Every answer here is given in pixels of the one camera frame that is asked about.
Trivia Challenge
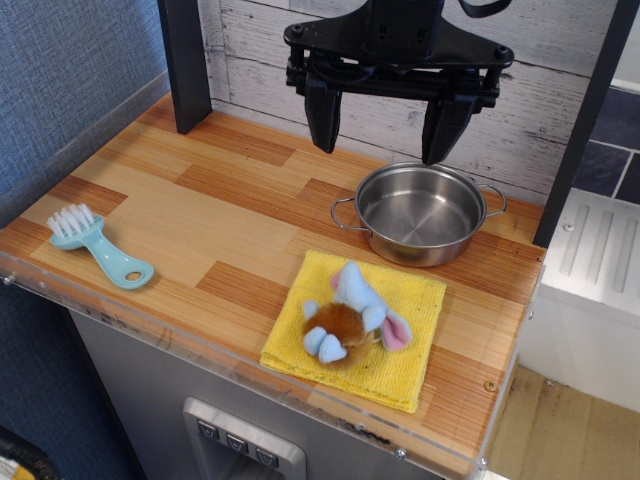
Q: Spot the white ridged side cabinet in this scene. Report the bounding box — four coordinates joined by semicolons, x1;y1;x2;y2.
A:
519;189;639;410

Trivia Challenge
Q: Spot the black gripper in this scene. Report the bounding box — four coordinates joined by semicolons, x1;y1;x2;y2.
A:
284;1;514;165

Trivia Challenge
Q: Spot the light blue dish brush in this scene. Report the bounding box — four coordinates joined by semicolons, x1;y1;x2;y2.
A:
46;204;154;290

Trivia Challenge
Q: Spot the yellow folded cloth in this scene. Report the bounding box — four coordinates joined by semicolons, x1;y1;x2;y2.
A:
260;250;446;413

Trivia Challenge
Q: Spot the dark right vertical post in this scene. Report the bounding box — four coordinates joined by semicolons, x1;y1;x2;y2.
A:
533;0;639;248

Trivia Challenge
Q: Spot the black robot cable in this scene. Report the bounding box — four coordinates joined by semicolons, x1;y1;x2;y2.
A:
458;0;507;20

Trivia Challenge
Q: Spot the dark vertical post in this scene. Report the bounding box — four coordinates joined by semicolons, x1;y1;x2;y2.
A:
157;0;212;134
533;0;639;248

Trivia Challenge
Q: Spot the yellow object bottom left corner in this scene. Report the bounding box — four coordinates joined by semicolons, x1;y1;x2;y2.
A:
1;440;51;480

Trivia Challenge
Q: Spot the stainless steel pan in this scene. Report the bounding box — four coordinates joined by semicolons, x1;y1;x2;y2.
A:
331;162;508;267

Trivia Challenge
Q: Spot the dark left vertical post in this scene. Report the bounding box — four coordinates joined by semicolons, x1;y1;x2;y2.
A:
157;0;212;134

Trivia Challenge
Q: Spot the blue and brown plush toy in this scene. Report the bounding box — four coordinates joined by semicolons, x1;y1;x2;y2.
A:
303;261;413;369

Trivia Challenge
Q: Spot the silver button control panel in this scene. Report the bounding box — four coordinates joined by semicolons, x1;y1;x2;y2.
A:
183;397;307;479

